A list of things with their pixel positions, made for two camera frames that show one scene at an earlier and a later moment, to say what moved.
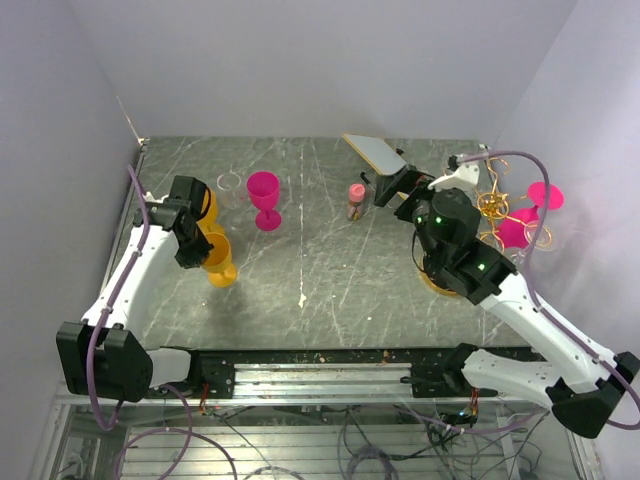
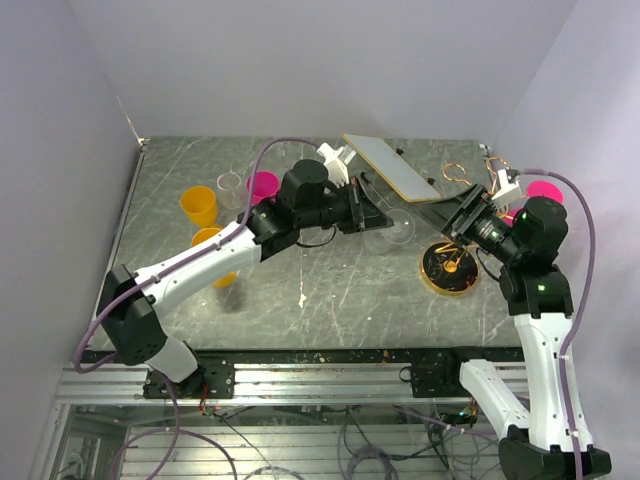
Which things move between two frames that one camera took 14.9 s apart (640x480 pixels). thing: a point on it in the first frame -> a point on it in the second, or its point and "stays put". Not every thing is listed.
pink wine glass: (263, 189) stays put
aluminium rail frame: (352, 376) stays put
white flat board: (377, 153) stays put
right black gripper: (404, 180) -> (456, 216)
